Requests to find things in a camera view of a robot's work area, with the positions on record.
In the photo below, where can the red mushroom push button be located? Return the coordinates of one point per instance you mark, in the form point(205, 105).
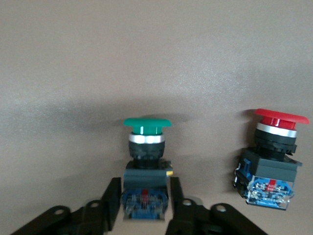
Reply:
point(274, 166)

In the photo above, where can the green mushroom push button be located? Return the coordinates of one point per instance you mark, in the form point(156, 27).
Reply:
point(146, 151)

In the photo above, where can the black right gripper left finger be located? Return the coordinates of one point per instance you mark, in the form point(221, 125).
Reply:
point(107, 210)

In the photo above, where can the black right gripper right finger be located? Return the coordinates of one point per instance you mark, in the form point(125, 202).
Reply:
point(185, 215)

